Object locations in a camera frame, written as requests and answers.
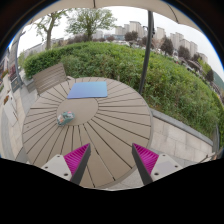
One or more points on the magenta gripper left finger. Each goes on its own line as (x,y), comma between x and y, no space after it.
(70,167)

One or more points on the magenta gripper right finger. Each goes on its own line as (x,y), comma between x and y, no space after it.
(153,166)

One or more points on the blue mouse pad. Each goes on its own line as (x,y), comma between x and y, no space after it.
(96,89)

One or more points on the round slatted wooden table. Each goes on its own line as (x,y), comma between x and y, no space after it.
(110,125)

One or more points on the green hedge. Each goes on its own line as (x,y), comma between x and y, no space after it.
(168,87)

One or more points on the slatted wooden chair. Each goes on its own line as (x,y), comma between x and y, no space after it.
(49,78)

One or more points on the dark parasol pole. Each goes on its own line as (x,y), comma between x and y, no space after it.
(147,50)

